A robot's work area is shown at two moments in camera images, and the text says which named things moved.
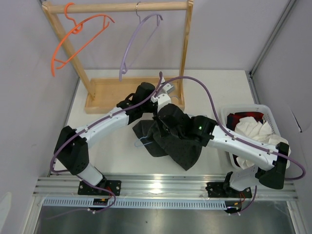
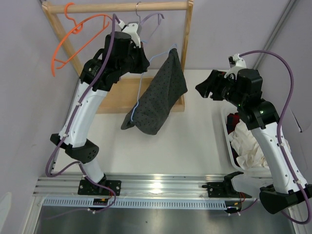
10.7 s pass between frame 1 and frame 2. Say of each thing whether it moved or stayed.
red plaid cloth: stayed
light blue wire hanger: moved
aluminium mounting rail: stayed
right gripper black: moved
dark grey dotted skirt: moved
